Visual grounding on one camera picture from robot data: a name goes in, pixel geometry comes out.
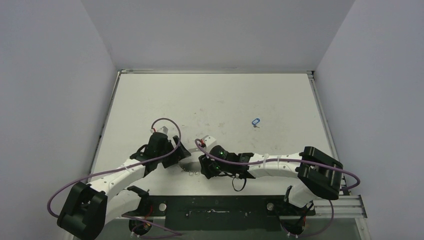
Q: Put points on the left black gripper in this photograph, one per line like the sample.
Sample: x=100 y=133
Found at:
x=180 y=154

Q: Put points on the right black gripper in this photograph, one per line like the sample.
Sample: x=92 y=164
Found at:
x=205 y=164

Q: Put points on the clear plastic keyring holder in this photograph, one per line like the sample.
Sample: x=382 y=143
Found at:
x=191 y=164

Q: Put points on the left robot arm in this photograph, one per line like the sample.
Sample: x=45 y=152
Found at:
x=90 y=206

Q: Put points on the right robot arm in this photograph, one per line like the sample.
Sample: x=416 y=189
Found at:
x=319 y=174

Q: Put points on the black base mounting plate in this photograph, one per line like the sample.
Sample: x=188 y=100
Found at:
x=220 y=213

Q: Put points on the blue tagged key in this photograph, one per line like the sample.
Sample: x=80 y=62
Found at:
x=255 y=122

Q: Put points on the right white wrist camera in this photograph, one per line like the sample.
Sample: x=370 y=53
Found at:
x=208 y=142

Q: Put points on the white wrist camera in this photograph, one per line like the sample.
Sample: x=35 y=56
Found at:
x=162 y=130
x=208 y=142

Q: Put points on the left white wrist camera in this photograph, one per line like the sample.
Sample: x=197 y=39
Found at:
x=162 y=130

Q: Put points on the aluminium front rail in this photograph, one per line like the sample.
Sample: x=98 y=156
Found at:
x=347 y=206

